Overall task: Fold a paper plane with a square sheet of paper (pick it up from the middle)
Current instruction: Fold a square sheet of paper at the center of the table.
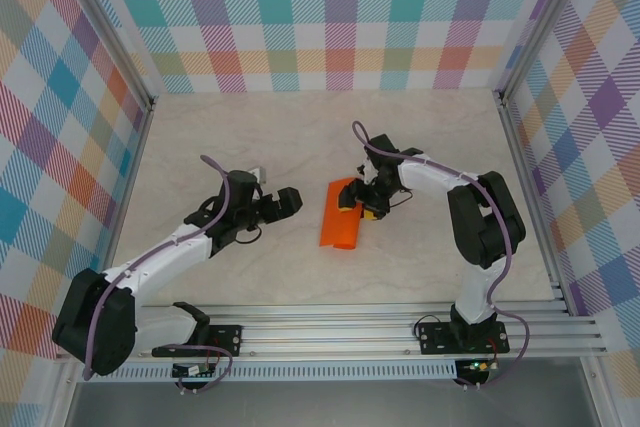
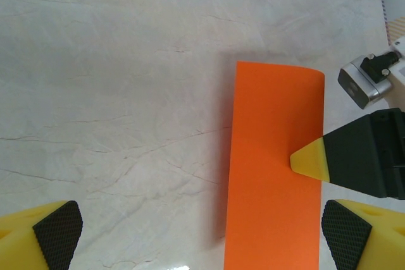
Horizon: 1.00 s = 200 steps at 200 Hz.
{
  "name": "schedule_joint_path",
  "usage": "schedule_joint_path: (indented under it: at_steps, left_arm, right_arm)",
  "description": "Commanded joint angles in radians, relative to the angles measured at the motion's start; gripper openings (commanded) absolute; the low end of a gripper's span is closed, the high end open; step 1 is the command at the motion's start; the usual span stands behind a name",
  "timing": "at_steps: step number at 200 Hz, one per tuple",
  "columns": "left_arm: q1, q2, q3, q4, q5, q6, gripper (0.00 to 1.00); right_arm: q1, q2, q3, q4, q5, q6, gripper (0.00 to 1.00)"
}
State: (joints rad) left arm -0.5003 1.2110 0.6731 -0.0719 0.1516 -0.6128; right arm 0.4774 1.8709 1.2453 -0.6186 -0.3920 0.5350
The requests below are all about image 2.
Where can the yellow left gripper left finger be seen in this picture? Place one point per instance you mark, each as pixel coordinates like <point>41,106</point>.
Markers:
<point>19,235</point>

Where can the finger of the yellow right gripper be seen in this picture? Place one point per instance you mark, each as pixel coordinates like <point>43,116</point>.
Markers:
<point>341,159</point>

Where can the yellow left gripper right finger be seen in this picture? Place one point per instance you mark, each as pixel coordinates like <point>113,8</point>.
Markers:
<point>379,238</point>

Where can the orange paper sheet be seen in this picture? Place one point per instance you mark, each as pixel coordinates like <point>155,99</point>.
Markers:
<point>272,156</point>

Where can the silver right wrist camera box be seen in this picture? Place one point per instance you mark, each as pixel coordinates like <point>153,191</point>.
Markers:
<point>364,86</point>

